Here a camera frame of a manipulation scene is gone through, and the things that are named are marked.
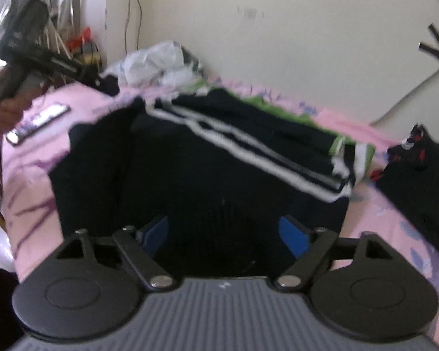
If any pink floral bed sheet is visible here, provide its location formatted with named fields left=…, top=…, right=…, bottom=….
left=0, top=77, right=439, bottom=351

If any black tape cross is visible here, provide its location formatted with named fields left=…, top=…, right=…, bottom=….
left=419, top=24, right=439, bottom=63

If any silver curtain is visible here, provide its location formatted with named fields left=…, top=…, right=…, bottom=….
left=0, top=0, right=108, bottom=55

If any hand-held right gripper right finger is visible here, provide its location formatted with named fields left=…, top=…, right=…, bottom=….
left=272, top=216, right=393, bottom=294

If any white wall cable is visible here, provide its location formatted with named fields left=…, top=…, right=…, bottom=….
left=369, top=69, right=439, bottom=125

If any person's left hand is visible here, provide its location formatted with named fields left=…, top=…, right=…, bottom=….
left=0, top=80, right=46, bottom=136

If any grey remote control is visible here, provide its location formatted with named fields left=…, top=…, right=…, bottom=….
left=5, top=104, right=71, bottom=147

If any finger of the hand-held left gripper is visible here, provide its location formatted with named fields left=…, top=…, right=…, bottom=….
left=73, top=64, right=121, bottom=96

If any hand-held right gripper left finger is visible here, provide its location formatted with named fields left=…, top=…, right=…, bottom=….
left=56, top=215, right=178, bottom=294

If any white plastic bag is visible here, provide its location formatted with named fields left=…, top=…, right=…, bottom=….
left=106, top=42, right=198, bottom=88

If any black wall cable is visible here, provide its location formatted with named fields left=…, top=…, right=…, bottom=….
left=124, top=0, right=145, bottom=54

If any black red garment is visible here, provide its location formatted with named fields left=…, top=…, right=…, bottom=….
left=373, top=124, right=439, bottom=258

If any red plastic object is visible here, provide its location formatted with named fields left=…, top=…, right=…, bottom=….
left=66, top=27, right=92, bottom=50

